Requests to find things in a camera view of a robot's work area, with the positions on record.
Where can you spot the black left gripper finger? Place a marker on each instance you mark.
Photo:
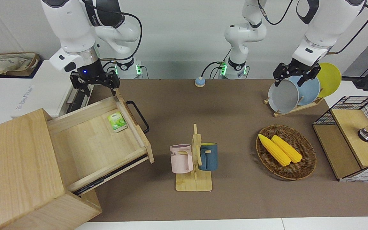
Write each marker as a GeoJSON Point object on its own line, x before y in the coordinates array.
{"type": "Point", "coordinates": [313, 72]}
{"type": "Point", "coordinates": [281, 72]}

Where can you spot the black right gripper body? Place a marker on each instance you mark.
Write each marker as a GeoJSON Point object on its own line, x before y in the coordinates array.
{"type": "Point", "coordinates": [89, 72]}

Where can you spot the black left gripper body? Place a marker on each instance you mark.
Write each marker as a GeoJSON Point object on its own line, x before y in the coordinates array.
{"type": "Point", "coordinates": [299, 69]}

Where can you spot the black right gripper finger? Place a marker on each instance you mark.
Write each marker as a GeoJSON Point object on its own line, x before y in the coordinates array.
{"type": "Point", "coordinates": [113, 88]}
{"type": "Point", "coordinates": [84, 88]}

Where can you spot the light wooden drawer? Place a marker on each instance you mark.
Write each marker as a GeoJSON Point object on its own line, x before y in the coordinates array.
{"type": "Point", "coordinates": [88, 143]}

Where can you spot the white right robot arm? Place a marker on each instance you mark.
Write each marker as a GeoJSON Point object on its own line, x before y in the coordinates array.
{"type": "Point", "coordinates": [69, 25]}

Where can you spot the yellow plate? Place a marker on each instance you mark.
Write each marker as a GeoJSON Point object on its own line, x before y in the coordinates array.
{"type": "Point", "coordinates": [330, 80]}

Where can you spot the light blue plate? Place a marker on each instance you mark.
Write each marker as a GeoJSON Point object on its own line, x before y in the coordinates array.
{"type": "Point", "coordinates": [310, 91]}

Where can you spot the grey plate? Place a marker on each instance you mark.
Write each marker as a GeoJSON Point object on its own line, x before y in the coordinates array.
{"type": "Point", "coordinates": [283, 97]}

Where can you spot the green tea packet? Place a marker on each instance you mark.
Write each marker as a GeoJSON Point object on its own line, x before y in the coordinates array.
{"type": "Point", "coordinates": [117, 122]}

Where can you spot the wooden plate rack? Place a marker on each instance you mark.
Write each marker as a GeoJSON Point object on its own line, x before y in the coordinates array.
{"type": "Point", "coordinates": [302, 108]}

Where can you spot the white microwave oven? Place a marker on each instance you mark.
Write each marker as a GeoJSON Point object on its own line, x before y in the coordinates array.
{"type": "Point", "coordinates": [27, 92]}

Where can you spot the brown table mat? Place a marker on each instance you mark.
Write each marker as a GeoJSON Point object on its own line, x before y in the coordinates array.
{"type": "Point", "coordinates": [235, 105]}

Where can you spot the yellow corn cob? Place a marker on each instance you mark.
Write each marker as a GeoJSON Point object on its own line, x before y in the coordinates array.
{"type": "Point", "coordinates": [275, 151]}
{"type": "Point", "coordinates": [287, 149]}

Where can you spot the beige bag tray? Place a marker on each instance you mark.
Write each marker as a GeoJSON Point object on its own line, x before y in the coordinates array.
{"type": "Point", "coordinates": [8, 62]}

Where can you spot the small blue dome button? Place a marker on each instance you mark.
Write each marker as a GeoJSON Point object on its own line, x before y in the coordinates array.
{"type": "Point", "coordinates": [200, 82]}

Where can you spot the pink mug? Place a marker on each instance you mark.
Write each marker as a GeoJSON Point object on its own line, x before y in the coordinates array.
{"type": "Point", "coordinates": [179, 159]}

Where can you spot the brown wicker basket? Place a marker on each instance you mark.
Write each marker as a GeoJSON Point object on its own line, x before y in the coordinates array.
{"type": "Point", "coordinates": [302, 169]}

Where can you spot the light wooden cabinet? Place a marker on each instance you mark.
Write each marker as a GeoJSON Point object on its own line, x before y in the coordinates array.
{"type": "Point", "coordinates": [14, 166]}

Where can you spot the dark blue mug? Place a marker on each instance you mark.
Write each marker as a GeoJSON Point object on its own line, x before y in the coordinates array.
{"type": "Point", "coordinates": [210, 158]}

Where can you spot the wooden mug rack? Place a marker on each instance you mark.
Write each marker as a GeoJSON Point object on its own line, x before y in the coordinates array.
{"type": "Point", "coordinates": [193, 183]}

